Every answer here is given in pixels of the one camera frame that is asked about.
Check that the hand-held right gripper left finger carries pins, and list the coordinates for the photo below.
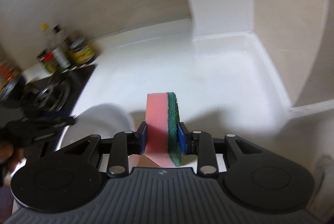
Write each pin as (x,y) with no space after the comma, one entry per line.
(143,138)

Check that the small jar red lid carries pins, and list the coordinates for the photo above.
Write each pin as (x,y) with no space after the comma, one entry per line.
(49,66)

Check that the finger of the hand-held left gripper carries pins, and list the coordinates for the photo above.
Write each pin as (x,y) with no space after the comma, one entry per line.
(62,121)

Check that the dark cap oil bottle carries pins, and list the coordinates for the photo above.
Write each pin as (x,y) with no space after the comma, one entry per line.
(66,42)

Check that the pink and green sponge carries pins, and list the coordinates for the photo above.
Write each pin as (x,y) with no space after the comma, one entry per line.
(156,122)

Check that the red cap spice jar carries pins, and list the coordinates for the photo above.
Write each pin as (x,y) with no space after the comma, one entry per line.
(49,57)

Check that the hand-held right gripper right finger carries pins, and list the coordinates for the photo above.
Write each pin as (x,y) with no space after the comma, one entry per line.
(182,139)

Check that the red sauce bottle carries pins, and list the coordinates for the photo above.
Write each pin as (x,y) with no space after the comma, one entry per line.
(7,74)

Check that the yellow cap clear bottle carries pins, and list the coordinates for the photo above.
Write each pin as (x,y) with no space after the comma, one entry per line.
(60,55)

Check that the white patterned bowl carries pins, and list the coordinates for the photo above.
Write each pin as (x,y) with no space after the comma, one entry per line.
(104,119)

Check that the grey cloth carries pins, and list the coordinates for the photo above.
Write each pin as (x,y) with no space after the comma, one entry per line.
(322,177)

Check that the yellow label jar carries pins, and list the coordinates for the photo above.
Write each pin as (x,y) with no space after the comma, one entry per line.
(82,53)

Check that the metal pot with lid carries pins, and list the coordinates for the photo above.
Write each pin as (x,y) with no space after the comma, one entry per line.
(53,96)

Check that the black pan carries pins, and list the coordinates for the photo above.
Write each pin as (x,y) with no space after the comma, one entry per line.
(10,91)

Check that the person's left hand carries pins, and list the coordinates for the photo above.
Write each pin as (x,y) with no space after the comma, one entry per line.
(5,152)

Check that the black glass cooktop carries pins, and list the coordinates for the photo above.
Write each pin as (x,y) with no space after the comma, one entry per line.
(81,78)

